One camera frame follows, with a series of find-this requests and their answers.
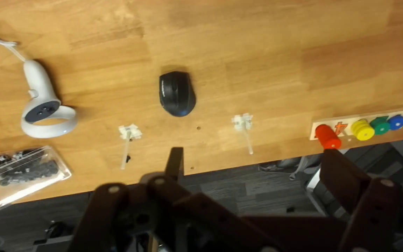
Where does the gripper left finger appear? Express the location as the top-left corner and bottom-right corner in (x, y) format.
(68, 147), (275, 252)

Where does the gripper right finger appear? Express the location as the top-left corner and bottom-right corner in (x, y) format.
(319, 149), (403, 252)

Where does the black computer mouse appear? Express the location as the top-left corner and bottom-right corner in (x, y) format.
(158, 71), (197, 117)

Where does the stack of yellow rings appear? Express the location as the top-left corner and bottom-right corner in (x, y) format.
(351, 119), (375, 141)

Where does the stack of red rings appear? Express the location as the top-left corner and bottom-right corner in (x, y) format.
(315, 124), (342, 150)

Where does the orange wooden letter piece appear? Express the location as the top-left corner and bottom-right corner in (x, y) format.
(334, 121), (348, 137)

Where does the stack of green rings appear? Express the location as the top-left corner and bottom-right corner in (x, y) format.
(370, 116), (391, 135)

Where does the stack of blue rings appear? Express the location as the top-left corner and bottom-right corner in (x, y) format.
(388, 114), (403, 131)

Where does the clear plastic box of screws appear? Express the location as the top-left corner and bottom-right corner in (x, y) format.
(0, 146), (72, 214)

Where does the white hand controller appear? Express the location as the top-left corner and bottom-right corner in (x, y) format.
(0, 37), (78, 139)

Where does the wooden ring stacking board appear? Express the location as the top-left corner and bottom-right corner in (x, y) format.
(309, 110), (403, 141)

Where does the white plastic bracket with rod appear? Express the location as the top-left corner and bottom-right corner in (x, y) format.
(118, 123), (142, 170)
(232, 113), (254, 155)

